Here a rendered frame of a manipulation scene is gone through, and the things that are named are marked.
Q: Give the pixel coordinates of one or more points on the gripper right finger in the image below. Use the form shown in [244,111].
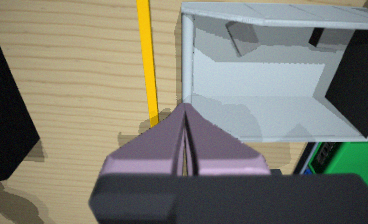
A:
[217,153]

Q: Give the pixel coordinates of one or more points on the yellow bar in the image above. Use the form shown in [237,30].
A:
[144,18]

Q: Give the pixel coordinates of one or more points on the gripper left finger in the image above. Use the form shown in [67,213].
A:
[154,151]

